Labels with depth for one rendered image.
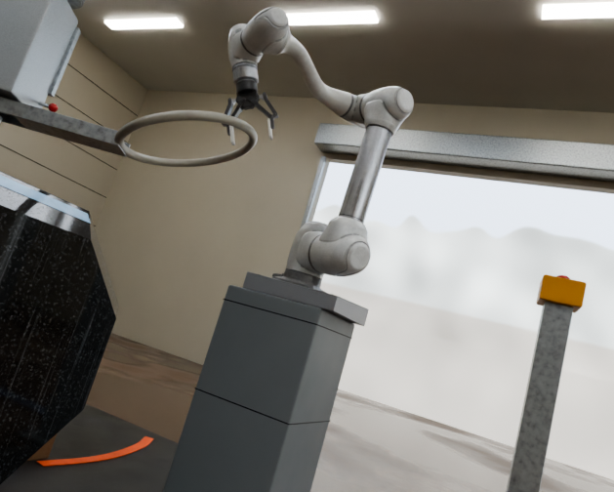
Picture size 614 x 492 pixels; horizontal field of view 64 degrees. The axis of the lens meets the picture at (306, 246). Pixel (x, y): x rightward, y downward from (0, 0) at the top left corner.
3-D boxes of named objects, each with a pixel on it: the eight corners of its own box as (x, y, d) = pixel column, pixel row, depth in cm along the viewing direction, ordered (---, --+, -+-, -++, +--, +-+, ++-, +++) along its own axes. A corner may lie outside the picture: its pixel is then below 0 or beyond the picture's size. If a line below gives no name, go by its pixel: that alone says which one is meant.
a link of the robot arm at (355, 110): (341, 92, 208) (361, 85, 196) (372, 109, 218) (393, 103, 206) (333, 122, 207) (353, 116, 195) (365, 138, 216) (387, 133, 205)
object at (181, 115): (96, 122, 148) (96, 112, 149) (132, 171, 196) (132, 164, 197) (260, 113, 155) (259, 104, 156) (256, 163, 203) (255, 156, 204)
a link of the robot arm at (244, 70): (235, 76, 181) (237, 92, 180) (228, 64, 172) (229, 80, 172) (260, 72, 180) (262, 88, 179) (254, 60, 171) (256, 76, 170)
